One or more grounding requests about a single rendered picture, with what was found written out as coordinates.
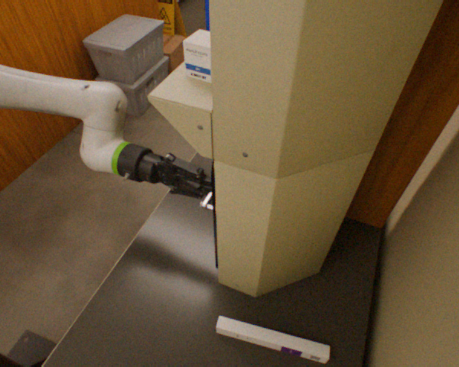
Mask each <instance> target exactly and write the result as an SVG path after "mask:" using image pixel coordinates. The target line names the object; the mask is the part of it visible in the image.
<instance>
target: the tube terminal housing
mask: <svg viewBox="0 0 459 367"><path fill-rule="evenodd" d="M443 1H444V0H209V13H210V54H211V76H212V97H213V140H214V160H215V161H214V168H215V189H216V231H217V253H218V274H219V282H220V283H221V284H225V285H226V286H229V287H232V288H234V289H236V290H238V291H242V292H243V293H246V294H248V295H251V296H253V297H258V296H260V295H263V294H266V293H268V292H270V291H273V290H275V289H279V288H281V287H284V286H286V285H289V284H292V283H294V282H296V281H300V280H301V279H304V278H307V277H309V276H312V275H314V274H317V273H319V271H320V269H321V267H322V264H323V263H324V260H325V258H326V257H327V253H328V252H329V250H330V247H331V245H332V243H333V241H334V239H335V237H336V234H337V232H338V230H339V228H340V225H341V223H342V222H343V219H344V217H345V215H346V213H347V210H348V209H349V206H350V204H351V202H352V199H353V196H354V194H355V192H356V190H357V188H358V186H359V184H360V181H361V180H362V178H363V175H364V173H365V171H366V169H367V166H368V164H369V162H370V160H371V158H372V156H373V153H374V151H375V150H376V146H377V145H378V141H379V138H380V136H381V134H382V133H383V129H384V128H385V126H386V123H387V122H388V120H389V117H390V115H391V114H392V111H393V109H394V107H395V105H396V102H397V100H398V98H399V96H400V94H401V91H402V89H403V87H404V85H405V82H406V80H407V79H408V77H409V74H410V72H411V70H412V68H413V66H414V64H415V61H416V59H417V57H418V55H419V52H420V50H421V48H422V46H423V43H424V42H425V39H426V37H427V36H428V32H429V31H430V29H431V26H432V24H433V22H434V20H435V18H436V16H437V13H438V11H439V9H440V7H441V4H442V2H443Z"/></svg>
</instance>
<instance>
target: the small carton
mask: <svg viewBox="0 0 459 367"><path fill-rule="evenodd" d="M183 45H184V60H185V68H186V76H189V77H193V78H195V79H198V80H203V81H205V82H208V83H212V76H211V54H210V32H209V31H202V30H199V31H197V32H194V33H193V34H192V35H191V36H189V37H187V38H186V39H185V40H183Z"/></svg>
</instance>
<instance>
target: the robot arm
mask: <svg viewBox="0 0 459 367"><path fill-rule="evenodd" d="M0 109H17V110H25V111H31V112H42V113H47V114H51V115H59V116H64V117H68V118H69V117H71V118H75V119H78V118H79V119H82V120H83V123H84V124H83V136H82V141H81V146H80V155H81V158H82V159H83V162H84V163H85V164H86V165H87V166H88V167H90V168H91V169H93V170H95V171H102V172H109V173H113V174H117V175H119V176H122V177H123V180H124V181H126V180H127V179H130V180H134V181H137V182H142V181H147V182H149V183H152V184H156V183H159V182H161V183H163V184H164V185H166V186H169V188H170V191H169V192H170V193H178V194H182V195H186V196H192V198H196V199H199V200H202V199H203V195H204V194H206V195H207V194H208V193H209V191H210V190H212V181H211V177H208V176H207V175H206V174H205V173H204V169H203V168H202V167H198V166H197V165H195V164H192V163H190V162H188V161H185V160H183V159H180V158H178V157H176V156H175V155H174V154H172V153H170V152H168V154H167V155H166V156H165V157H162V156H161V155H158V154H154V153H153V152H152V150H151V149H149V148H145V147H142V146H140V145H135V144H133V143H130V142H127V141H124V140H123V138H122V137H123V135H124V127H125V117H126V113H127V109H128V100H127V98H126V95H125V93H124V92H123V91H122V89H121V88H120V87H118V86H117V85H116V84H114V83H110V82H93V81H85V80H72V79H67V78H62V77H57V76H48V75H44V74H39V73H33V72H29V71H25V70H19V69H15V68H12V67H7V66H4V65H1V64H0ZM197 171H198V172H197Z"/></svg>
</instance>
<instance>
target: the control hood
mask: <svg viewBox="0 0 459 367"><path fill-rule="evenodd" d="M148 100H149V101H150V102H151V104H152V105H153V106H154V107H155V108H156V109H157V110H158V111H159V112H160V113H161V114H162V115H163V116H164V117H165V118H166V119H167V120H168V121H169V122H170V123H171V124H172V125H173V126H174V127H175V128H176V129H177V130H178V131H179V133H180V134H181V135H182V136H183V137H184V138H185V139H186V140H187V141H188V142H189V143H190V144H191V145H192V146H193V147H194V149H195V150H196V151H197V152H198V153H199V154H200V155H201V156H203V157H206V158H210V159H214V140H213V97H212V83H208V82H205V81H203V80H198V79H195V78H193V77H189V76H186V68H185V61H184V62H183V63H182V64H181V65H180V66H179V67H178V68H177V69H176V70H175V71H173V72H172V73H171V74H170V75H169V76H168V77H167V78H166V79H165V80H164V81H163V82H162V83H161V84H160V85H159V86H157V87H156V88H155V89H154V90H153V91H152V92H151V93H150V94H149V95H148Z"/></svg>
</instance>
